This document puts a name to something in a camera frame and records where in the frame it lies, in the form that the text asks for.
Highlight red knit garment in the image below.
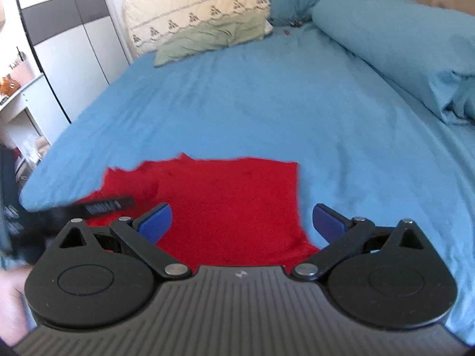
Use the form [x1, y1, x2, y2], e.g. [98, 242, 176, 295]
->
[85, 154, 318, 270]

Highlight blue bed sheet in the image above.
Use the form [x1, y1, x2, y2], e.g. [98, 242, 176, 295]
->
[21, 23, 474, 344]

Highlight white shelf unit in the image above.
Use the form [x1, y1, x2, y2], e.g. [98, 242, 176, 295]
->
[1, 75, 70, 182]

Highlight orange plush on shelf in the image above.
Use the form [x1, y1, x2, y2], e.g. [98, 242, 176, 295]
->
[0, 76, 21, 97]

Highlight rolled blue duvet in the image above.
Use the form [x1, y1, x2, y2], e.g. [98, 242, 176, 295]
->
[312, 0, 474, 124]

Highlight white and grey wardrobe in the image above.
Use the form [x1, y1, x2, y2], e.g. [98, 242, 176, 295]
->
[17, 0, 129, 121]

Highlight small dark items on bed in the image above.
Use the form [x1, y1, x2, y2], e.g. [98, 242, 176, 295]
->
[283, 21, 303, 35]

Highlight green pillow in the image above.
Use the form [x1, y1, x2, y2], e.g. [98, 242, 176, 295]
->
[154, 10, 273, 68]

